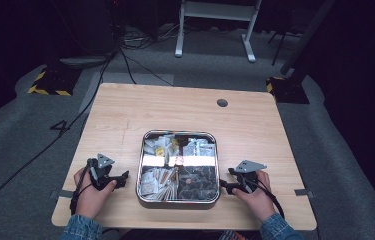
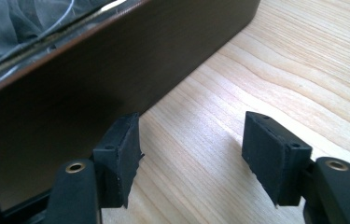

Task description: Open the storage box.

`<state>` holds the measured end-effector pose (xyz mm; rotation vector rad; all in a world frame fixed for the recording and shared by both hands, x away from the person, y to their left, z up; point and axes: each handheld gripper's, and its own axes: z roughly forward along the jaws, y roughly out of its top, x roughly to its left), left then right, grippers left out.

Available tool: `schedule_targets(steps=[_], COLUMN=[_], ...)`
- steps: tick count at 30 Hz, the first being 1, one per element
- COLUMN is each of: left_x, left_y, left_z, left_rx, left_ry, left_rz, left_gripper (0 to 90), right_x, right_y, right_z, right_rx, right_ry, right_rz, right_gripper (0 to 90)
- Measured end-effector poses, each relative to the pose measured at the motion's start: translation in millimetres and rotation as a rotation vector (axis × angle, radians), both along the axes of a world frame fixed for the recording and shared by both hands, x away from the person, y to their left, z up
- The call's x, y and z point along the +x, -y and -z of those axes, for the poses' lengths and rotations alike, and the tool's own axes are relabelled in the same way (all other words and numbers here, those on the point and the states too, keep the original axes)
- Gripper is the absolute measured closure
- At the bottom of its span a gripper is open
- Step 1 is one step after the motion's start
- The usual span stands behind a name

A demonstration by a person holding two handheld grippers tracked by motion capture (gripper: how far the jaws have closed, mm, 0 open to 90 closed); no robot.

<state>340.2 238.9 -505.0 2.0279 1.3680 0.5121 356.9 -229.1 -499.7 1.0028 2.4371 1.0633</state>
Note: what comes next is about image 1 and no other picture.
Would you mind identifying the left hand-held gripper cable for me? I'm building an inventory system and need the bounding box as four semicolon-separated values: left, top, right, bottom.
69;159;95;217

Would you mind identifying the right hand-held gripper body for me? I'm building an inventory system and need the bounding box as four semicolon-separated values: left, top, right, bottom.
232;159;268;195

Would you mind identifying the dark slanted stand pole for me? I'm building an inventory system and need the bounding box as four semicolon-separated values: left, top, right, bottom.
279;0;337;76

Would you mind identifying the clear plastic box lid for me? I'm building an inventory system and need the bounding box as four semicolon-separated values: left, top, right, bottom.
136;129;221;205

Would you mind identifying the grey tape strip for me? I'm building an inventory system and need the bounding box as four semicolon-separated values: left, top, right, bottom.
293;188;315;198
49;189;75;200

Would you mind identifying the person's striped clothing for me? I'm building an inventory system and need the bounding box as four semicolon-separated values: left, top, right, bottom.
218;229;248;240

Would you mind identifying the white desk frame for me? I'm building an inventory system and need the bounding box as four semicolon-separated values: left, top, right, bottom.
174;0;263;64

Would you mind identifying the pile of dark sachets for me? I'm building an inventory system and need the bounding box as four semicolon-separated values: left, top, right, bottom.
177;165;219;201

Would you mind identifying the pile of white brown sachets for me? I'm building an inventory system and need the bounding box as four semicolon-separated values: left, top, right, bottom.
139;166;180;201

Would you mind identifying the grey flat stand foot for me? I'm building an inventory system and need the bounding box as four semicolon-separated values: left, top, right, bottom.
58;55;111;69

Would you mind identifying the pile of white yellow sachets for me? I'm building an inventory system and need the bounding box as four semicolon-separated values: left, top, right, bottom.
142;133;180;158

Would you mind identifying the right hand-held gripper cable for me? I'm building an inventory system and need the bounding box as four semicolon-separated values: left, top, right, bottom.
250;178;286;220

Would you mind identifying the long black floor cable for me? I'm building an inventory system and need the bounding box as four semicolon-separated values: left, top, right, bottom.
0;49;118;228

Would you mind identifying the pile of grey sachets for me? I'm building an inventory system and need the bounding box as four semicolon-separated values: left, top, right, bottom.
182;137;217;157

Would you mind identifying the thin black floor cable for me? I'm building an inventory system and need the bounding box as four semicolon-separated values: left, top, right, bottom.
118;46;175;88

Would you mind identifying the hand-held gripper cable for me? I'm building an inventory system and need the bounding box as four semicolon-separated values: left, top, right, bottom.
69;159;95;217
250;178;286;220

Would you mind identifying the dark compartment box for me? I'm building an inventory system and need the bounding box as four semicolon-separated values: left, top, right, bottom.
135;129;222;210

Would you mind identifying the person's left hand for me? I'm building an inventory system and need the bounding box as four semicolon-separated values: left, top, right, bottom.
73;166;118;221

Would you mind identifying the black yellow striped stand base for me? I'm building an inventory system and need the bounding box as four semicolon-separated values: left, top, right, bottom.
27;67;82;97
265;75;310;105

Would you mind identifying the person's right hand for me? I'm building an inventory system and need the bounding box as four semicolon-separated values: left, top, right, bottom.
232;169;278;223

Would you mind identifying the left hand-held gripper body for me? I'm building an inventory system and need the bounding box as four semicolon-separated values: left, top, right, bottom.
86;153;118;192

